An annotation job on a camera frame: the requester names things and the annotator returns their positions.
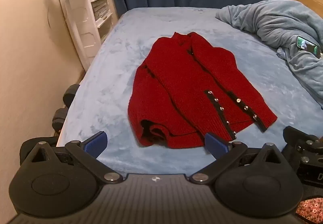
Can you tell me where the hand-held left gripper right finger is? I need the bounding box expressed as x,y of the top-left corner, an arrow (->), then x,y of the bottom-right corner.
189,133 -> 289,184

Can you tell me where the pale blue cloth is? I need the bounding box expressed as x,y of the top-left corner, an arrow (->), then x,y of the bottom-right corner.
276,47 -> 288,60

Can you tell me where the person's floral clothing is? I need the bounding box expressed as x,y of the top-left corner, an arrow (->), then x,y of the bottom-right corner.
295,196 -> 323,224

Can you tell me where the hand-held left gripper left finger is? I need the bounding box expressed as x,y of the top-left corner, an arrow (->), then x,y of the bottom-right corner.
21,131 -> 123,184

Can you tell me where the smartphone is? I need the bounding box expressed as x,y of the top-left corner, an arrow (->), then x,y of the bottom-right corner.
296,36 -> 321,58

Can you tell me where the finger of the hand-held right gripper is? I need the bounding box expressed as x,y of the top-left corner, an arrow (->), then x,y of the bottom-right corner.
283,126 -> 317,149

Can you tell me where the red knit cardigan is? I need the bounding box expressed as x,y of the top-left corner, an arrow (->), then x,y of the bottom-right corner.
127,32 -> 278,149

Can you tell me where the light blue fleece blanket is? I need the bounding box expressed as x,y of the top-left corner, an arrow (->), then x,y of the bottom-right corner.
215,0 -> 323,110

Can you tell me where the black dumbbell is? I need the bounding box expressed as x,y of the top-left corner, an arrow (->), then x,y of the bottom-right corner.
52,108 -> 68,132
62,84 -> 80,102

